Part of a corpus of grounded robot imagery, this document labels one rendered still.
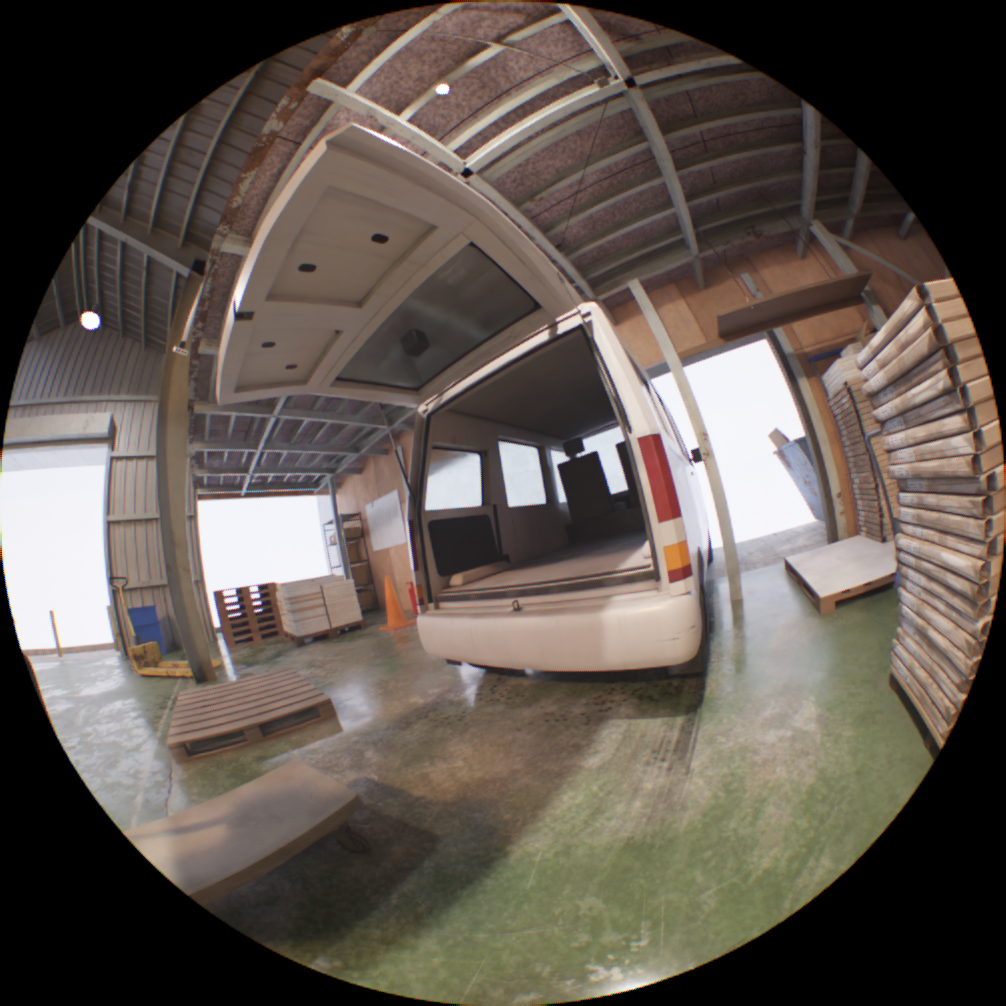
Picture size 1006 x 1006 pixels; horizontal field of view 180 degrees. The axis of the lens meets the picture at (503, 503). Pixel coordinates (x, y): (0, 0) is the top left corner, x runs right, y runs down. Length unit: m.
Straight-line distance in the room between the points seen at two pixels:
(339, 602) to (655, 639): 4.22
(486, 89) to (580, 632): 2.57
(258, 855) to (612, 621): 1.28
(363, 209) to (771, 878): 1.83
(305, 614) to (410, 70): 5.14
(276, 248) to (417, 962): 1.68
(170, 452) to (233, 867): 3.73
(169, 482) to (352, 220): 3.43
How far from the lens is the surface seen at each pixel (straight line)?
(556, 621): 1.21
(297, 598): 4.57
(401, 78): 2.07
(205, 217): 5.95
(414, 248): 1.14
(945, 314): 0.94
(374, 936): 1.02
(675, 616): 1.09
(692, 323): 3.45
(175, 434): 4.20
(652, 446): 1.13
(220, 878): 1.04
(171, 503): 3.94
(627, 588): 1.24
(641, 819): 1.06
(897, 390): 1.09
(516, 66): 2.14
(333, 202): 0.97
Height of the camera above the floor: 0.85
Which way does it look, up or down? 6 degrees up
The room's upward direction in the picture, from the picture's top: 13 degrees counter-clockwise
